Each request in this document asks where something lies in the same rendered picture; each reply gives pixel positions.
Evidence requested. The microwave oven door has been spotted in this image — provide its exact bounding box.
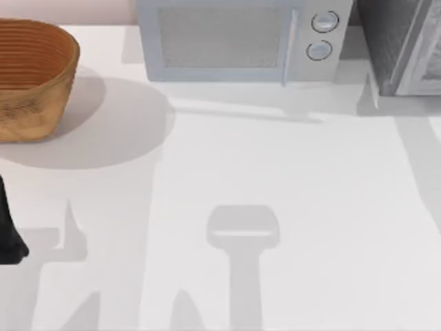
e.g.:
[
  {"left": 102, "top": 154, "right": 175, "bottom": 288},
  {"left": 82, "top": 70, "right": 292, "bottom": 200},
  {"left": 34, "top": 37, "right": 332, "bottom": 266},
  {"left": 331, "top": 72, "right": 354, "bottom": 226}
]
[{"left": 135, "top": 0, "right": 304, "bottom": 83}]

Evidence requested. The microwave knob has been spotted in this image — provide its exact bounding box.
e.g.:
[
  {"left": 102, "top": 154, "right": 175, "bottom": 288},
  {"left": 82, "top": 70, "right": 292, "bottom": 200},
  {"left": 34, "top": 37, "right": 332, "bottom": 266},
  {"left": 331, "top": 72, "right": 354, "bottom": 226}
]
[
  {"left": 310, "top": 10, "right": 340, "bottom": 34},
  {"left": 305, "top": 39, "right": 334, "bottom": 61}
]

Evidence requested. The pale microwave oven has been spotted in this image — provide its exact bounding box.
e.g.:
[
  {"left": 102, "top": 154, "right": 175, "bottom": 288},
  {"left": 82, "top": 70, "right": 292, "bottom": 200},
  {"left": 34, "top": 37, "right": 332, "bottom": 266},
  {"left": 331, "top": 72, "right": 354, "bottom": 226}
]
[{"left": 134, "top": 0, "right": 354, "bottom": 87}]

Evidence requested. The woven wooden basket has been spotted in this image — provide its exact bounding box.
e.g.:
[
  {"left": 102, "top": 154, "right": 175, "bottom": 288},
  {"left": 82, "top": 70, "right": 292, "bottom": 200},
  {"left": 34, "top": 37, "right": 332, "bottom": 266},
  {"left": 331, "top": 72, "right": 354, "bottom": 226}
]
[{"left": 0, "top": 19, "right": 81, "bottom": 143}]

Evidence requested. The grey cabinet with dark inside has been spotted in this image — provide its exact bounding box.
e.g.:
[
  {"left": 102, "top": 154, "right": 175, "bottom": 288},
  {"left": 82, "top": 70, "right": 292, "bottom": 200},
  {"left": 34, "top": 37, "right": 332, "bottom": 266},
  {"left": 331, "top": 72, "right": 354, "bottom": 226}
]
[{"left": 356, "top": 0, "right": 441, "bottom": 97}]

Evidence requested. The microwave door handle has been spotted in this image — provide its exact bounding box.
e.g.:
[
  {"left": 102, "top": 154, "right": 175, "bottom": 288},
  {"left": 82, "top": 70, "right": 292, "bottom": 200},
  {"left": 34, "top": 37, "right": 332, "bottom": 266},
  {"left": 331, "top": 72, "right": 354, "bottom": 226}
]
[{"left": 281, "top": 8, "right": 299, "bottom": 87}]

